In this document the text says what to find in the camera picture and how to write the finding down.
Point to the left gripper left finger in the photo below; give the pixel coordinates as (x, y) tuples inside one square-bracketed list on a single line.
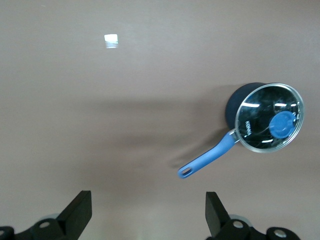
[(75, 215)]

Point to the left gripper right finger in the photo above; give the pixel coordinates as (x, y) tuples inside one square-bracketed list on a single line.
[(217, 215)]

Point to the black round container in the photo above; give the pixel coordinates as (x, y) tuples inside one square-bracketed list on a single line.
[(255, 112)]

